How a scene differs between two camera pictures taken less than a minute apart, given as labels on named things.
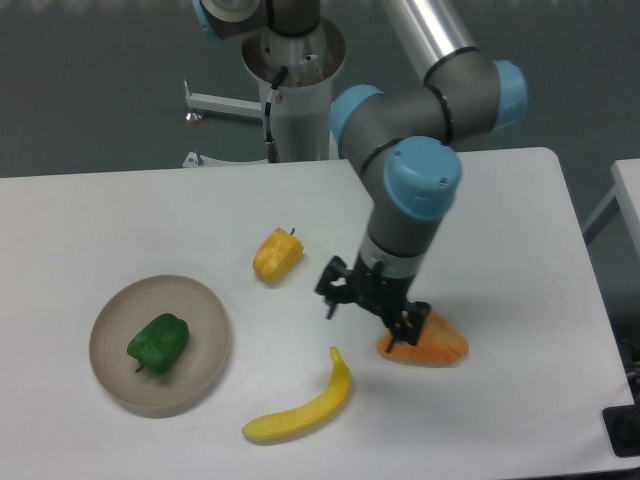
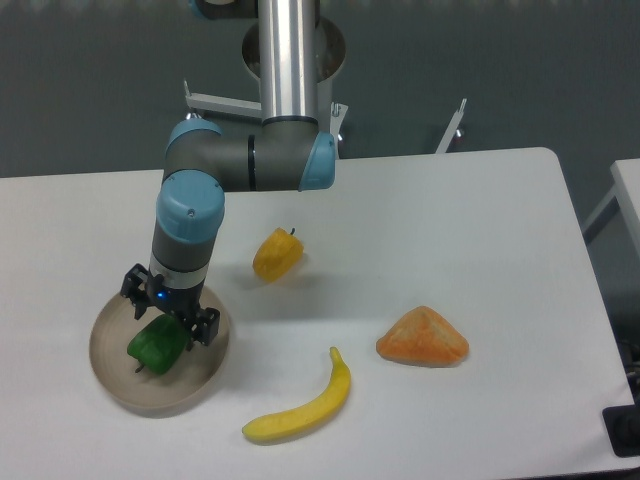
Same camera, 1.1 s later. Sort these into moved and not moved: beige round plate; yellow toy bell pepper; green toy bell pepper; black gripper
Moved: black gripper
Not moved: yellow toy bell pepper; green toy bell pepper; beige round plate
